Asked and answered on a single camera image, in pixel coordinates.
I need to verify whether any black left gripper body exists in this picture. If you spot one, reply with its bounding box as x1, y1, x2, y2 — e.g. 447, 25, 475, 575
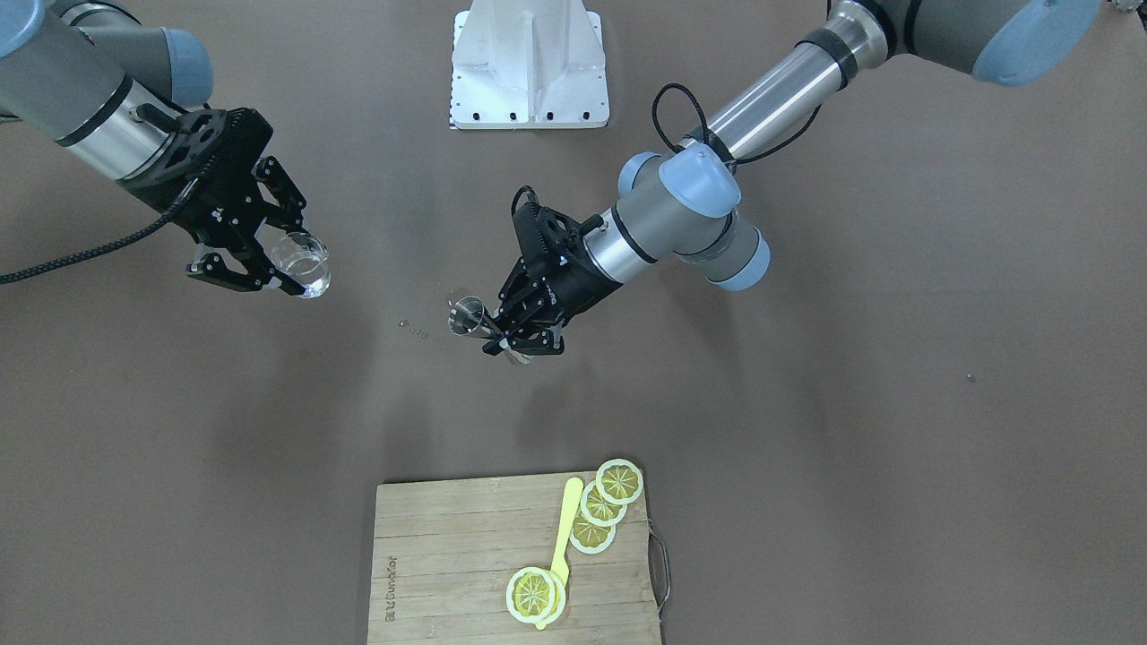
535, 244, 622, 328

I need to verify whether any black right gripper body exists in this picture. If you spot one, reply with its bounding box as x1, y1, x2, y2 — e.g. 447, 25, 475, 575
120, 107, 273, 246

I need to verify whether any steel measuring jigger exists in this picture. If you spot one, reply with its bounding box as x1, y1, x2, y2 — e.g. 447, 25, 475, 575
447, 294, 531, 365

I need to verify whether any clear glass shaker cup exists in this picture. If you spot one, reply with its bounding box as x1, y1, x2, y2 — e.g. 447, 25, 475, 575
270, 231, 331, 300

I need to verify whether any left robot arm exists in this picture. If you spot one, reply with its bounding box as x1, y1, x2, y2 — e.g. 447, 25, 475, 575
448, 1, 1100, 364

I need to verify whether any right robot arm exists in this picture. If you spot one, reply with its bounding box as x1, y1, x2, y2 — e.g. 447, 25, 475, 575
1, 1, 331, 298

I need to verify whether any lemon slice middle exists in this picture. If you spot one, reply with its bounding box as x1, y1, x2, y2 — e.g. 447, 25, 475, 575
579, 482, 627, 529

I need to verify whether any wooden cutting board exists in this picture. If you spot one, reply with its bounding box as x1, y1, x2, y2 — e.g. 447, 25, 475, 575
367, 473, 663, 644

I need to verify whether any lemon slice on spoon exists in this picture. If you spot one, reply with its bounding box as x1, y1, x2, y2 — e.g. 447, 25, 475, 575
505, 566, 563, 630

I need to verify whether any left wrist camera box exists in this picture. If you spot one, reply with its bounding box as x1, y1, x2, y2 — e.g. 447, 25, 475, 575
512, 202, 582, 275

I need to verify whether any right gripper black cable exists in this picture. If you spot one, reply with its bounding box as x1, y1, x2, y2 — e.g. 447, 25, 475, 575
0, 179, 200, 286

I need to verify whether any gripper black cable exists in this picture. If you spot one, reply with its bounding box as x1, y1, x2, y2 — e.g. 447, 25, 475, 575
0, 179, 200, 286
651, 83, 824, 165

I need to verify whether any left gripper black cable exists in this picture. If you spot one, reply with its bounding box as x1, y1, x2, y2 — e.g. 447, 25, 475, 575
651, 83, 824, 165

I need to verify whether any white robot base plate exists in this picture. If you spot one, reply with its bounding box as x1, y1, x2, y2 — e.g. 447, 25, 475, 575
448, 1, 610, 130

